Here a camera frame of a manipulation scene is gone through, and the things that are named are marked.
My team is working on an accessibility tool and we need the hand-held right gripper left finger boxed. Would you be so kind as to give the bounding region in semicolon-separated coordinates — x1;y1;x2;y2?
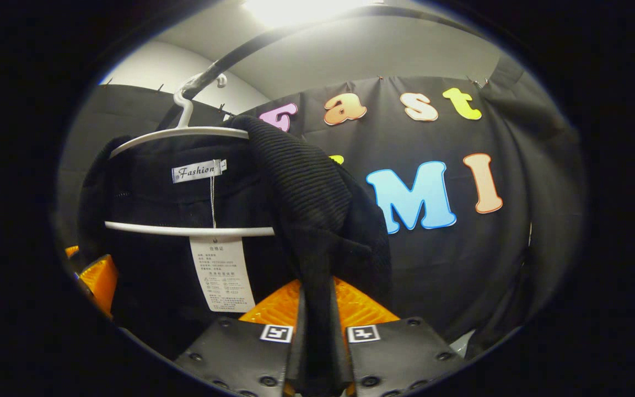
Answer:
174;278;303;397

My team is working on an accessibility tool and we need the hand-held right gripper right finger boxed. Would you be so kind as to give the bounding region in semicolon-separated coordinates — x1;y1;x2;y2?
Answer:
331;276;467;397

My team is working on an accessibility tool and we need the white plastic clothes hanger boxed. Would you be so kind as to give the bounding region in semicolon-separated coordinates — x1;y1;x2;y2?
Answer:
104;72;275;238

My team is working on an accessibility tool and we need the black jacket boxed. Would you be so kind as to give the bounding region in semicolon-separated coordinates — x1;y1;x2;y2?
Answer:
78;115;392;397

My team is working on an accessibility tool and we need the white paper hang tag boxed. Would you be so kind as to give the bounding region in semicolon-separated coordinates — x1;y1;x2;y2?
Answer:
190;236;256;313

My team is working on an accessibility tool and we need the black backdrop cloth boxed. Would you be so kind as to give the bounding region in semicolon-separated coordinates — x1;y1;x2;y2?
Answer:
56;74;585;359

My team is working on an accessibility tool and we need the large ceiling light panel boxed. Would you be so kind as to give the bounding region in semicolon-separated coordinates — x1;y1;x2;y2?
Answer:
240;0;376;28

